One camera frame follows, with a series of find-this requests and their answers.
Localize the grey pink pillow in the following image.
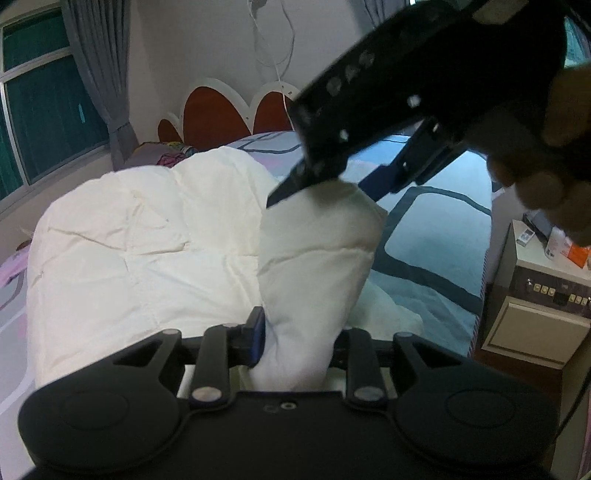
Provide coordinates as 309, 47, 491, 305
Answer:
121, 141, 172, 171

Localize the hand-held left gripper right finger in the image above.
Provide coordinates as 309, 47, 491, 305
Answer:
329, 327, 468, 411

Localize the white wall cable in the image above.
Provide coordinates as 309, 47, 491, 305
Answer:
246, 0, 297, 99

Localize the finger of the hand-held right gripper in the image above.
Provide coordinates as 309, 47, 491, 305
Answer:
266, 157, 324, 208
357, 117, 468, 202

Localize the white bottle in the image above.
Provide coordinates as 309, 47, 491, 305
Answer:
545, 227, 567, 260

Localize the orange box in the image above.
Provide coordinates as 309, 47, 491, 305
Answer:
566, 242, 591, 269

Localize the bed with patterned sheet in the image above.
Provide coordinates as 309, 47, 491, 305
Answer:
0, 130, 495, 418

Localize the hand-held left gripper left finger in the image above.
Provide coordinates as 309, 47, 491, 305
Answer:
111, 306, 267, 412

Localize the cream nightstand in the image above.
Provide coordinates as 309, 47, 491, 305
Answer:
480, 219, 591, 371

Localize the red and white headboard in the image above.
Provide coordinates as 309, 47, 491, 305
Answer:
156, 78, 306, 145

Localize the grey curtain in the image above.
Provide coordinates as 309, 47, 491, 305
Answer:
59, 0, 140, 171

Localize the person's right hand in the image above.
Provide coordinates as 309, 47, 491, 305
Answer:
486, 61, 591, 232

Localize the sliding glass window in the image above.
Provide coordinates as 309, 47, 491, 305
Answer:
0, 8, 112, 206

